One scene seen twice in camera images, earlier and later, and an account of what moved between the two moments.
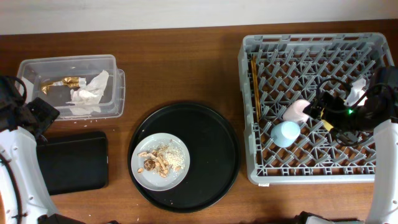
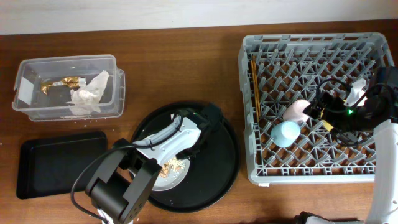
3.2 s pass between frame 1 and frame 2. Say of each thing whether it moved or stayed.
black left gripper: moved
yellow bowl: stayed
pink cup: stayed
